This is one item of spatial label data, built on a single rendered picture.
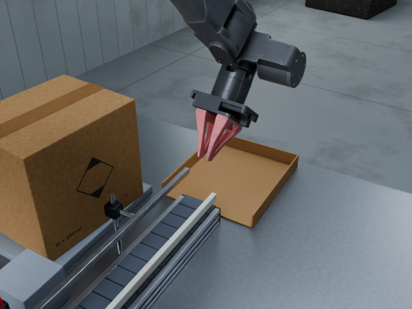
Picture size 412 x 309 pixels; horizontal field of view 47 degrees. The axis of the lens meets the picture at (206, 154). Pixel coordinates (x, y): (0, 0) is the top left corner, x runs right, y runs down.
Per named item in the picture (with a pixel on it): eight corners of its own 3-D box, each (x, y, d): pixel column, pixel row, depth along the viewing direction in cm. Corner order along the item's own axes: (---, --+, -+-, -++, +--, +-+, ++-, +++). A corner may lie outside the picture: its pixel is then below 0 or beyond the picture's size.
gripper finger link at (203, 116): (217, 164, 73) (239, 106, 73) (179, 149, 76) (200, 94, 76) (233, 170, 79) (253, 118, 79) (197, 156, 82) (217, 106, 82)
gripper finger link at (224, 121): (211, 162, 73) (233, 105, 73) (173, 147, 76) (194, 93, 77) (227, 168, 79) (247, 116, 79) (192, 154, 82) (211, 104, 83)
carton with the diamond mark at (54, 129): (49, 265, 101) (22, 159, 86) (-17, 221, 113) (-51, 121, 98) (144, 194, 121) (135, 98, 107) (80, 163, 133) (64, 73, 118)
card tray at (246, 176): (252, 228, 113) (253, 215, 111) (162, 195, 124) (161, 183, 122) (297, 166, 135) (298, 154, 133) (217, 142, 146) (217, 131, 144)
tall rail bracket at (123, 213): (136, 266, 103) (129, 206, 94) (110, 254, 106) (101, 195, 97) (145, 256, 106) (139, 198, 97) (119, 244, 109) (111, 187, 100)
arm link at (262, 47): (229, -5, 72) (204, 43, 70) (300, 8, 66) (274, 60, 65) (251, 40, 82) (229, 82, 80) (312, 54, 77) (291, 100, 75)
